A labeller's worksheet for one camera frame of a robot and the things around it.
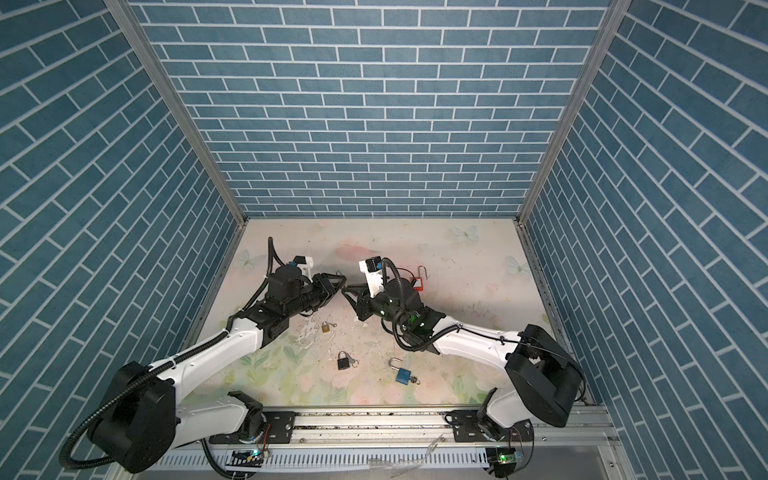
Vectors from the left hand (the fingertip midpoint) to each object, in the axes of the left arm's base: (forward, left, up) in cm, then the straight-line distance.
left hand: (347, 281), depth 82 cm
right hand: (-5, 0, +5) cm, 7 cm away
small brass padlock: (-5, +8, -17) cm, 20 cm away
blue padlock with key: (-20, -16, -18) cm, 31 cm away
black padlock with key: (-16, +1, -17) cm, 24 cm away
